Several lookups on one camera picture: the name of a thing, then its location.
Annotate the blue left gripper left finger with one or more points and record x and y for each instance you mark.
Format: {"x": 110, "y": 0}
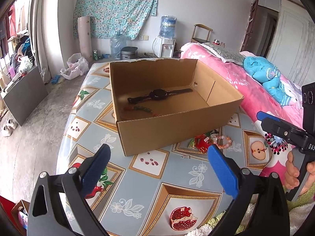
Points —
{"x": 92, "y": 168}

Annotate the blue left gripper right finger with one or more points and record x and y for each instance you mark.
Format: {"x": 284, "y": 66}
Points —
{"x": 226, "y": 171}

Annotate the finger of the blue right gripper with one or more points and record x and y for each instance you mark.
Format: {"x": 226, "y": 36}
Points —
{"x": 285, "y": 130}
{"x": 262, "y": 115}

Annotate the purple kids smartwatch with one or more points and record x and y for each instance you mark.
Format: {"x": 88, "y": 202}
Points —
{"x": 158, "y": 94}

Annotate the right hand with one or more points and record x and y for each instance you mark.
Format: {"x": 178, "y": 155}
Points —
{"x": 292, "y": 173}

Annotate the pink floral bed blanket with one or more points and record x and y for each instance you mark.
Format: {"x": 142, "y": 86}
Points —
{"x": 256, "y": 98}

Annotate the blue stuffed toy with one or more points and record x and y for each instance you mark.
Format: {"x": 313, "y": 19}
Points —
{"x": 268, "y": 75}

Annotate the fruit print tablecloth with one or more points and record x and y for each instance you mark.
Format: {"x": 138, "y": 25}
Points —
{"x": 155, "y": 192}

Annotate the silver sequin pillow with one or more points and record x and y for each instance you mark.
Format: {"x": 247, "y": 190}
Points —
{"x": 224, "y": 54}

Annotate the brown paper bag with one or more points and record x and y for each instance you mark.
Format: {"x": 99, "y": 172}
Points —
{"x": 20, "y": 215}

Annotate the white shoes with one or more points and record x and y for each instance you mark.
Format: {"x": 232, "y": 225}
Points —
{"x": 9, "y": 127}

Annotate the wooden chair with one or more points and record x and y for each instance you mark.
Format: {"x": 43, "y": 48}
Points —
{"x": 201, "y": 33}

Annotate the brown cardboard box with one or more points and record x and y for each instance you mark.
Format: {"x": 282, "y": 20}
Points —
{"x": 153, "y": 124}

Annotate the grey cabinet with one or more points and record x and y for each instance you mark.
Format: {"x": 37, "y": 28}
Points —
{"x": 25, "y": 95}

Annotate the white plastic bag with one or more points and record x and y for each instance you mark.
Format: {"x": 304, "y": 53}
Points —
{"x": 77, "y": 66}

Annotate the white water dispenser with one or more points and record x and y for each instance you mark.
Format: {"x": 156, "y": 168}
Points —
{"x": 163, "y": 47}

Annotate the blue water bottle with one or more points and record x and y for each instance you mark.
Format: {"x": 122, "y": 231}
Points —
{"x": 167, "y": 27}

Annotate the grey rice cooker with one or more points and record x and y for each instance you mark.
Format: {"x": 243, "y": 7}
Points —
{"x": 129, "y": 52}

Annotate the empty clear water jug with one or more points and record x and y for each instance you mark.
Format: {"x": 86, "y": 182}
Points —
{"x": 117, "y": 42}

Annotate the pink rolled mat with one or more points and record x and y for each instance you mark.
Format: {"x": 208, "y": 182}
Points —
{"x": 84, "y": 33}

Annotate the floral teal wall cloth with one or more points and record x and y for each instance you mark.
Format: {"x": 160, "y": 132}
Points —
{"x": 108, "y": 17}

